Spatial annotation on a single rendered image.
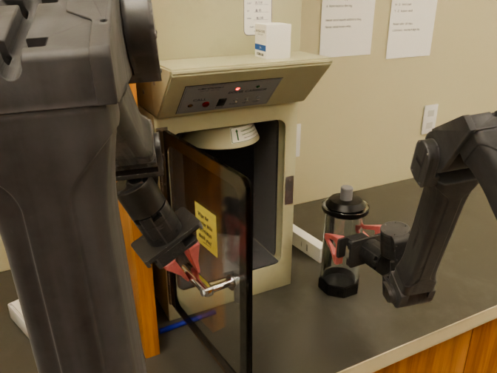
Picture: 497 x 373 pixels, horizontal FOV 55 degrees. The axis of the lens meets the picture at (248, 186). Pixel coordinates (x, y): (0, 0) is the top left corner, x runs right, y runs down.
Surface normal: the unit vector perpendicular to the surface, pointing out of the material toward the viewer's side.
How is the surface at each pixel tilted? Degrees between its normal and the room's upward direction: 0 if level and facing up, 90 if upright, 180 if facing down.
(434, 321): 0
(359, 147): 90
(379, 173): 90
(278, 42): 90
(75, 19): 20
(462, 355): 90
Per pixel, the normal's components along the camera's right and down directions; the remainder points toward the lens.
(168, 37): 0.46, 0.34
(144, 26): 0.18, 0.33
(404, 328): 0.00, -0.92
